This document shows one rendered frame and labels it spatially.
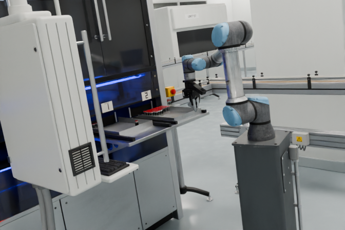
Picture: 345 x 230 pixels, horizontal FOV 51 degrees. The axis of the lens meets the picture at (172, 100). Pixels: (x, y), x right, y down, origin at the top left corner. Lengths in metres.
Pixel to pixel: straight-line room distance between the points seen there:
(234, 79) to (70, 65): 0.82
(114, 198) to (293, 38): 2.11
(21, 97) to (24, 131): 0.16
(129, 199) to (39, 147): 1.04
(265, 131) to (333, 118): 1.55
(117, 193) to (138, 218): 0.28
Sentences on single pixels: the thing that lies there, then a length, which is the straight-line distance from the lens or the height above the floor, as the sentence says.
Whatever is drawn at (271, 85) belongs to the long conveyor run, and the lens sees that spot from 2.95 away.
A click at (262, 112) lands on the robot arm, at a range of 1.97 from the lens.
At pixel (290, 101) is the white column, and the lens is 3.60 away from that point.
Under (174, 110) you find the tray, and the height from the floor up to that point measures 0.89.
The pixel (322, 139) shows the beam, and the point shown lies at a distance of 2.91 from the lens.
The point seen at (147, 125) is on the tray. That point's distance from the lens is 2.20.
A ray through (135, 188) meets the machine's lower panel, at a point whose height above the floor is 0.42.
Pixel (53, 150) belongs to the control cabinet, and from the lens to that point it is 1.59.
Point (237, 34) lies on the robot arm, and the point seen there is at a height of 1.37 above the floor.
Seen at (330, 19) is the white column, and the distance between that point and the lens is 3.36.
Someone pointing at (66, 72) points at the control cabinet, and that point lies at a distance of 1.54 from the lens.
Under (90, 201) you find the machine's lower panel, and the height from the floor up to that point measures 0.48.
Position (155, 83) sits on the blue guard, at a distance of 2.60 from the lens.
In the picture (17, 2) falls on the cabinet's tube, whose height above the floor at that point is 1.64.
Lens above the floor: 1.41
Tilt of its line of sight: 10 degrees down
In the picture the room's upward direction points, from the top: 8 degrees counter-clockwise
